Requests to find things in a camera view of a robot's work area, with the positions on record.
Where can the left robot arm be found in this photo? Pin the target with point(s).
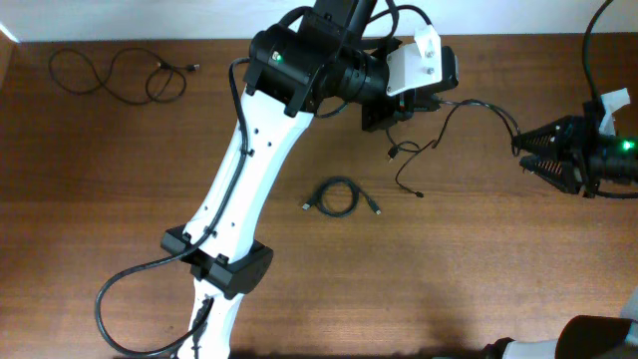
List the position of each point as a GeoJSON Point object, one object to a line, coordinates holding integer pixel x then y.
{"type": "Point", "coordinates": [310, 55]}

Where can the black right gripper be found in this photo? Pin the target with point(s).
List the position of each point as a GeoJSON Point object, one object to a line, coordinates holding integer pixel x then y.
{"type": "Point", "coordinates": [582, 156]}

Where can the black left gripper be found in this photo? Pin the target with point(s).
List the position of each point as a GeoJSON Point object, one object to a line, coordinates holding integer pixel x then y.
{"type": "Point", "coordinates": [378, 116]}

